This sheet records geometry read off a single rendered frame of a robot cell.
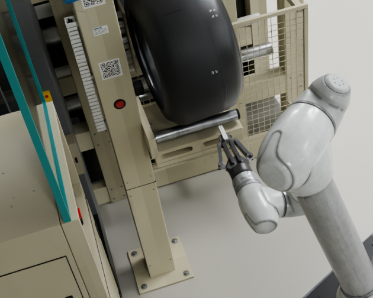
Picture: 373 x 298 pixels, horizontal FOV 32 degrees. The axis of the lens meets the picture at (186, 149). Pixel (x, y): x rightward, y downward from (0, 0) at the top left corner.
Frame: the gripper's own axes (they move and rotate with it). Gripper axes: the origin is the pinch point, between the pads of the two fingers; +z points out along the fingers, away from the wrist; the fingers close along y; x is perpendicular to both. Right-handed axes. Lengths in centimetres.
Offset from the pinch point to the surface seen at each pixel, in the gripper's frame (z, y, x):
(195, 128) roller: 17.3, 5.9, 12.1
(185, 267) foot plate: 12, 20, 102
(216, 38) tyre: 16.5, -4.8, -29.7
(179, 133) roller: 17.1, 12.4, 12.3
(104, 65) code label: 29.3, 32.9, -19.6
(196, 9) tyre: 25.0, -1.2, -36.5
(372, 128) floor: 65, -107, 111
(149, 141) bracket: 13.9, 24.4, 8.1
